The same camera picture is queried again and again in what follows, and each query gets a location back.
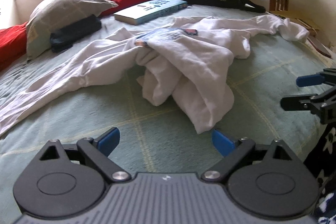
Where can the grey pillow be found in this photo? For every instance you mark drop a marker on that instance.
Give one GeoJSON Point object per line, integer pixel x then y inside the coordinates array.
{"type": "Point", "coordinates": [65, 6]}

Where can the green plaid bed blanket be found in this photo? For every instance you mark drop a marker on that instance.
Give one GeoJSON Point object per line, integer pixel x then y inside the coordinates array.
{"type": "Point", "coordinates": [262, 82]}

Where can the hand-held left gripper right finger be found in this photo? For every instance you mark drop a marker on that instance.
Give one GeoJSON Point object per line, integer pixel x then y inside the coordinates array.
{"type": "Point", "coordinates": [223, 144]}

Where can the dark star-print pants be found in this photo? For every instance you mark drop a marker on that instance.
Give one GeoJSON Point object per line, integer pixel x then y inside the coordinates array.
{"type": "Point", "coordinates": [325, 161]}

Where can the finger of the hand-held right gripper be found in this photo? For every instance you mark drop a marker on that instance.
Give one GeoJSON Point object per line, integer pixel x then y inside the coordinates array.
{"type": "Point", "coordinates": [296, 103]}
{"type": "Point", "coordinates": [309, 80]}

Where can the white sweatshirt with bear print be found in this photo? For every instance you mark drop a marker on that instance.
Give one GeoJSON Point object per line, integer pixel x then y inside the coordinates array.
{"type": "Point", "coordinates": [197, 61]}

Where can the dark folded cloth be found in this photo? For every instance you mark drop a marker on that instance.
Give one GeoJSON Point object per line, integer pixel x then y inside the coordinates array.
{"type": "Point", "coordinates": [76, 32]}

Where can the red smartphone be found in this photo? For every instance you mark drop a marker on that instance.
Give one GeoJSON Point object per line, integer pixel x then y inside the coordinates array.
{"type": "Point", "coordinates": [320, 47]}

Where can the light blue book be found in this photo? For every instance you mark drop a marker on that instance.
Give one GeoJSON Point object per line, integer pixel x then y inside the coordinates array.
{"type": "Point", "coordinates": [149, 10]}

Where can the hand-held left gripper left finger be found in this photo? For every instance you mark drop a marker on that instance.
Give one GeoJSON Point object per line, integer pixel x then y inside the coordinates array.
{"type": "Point", "coordinates": [109, 141]}

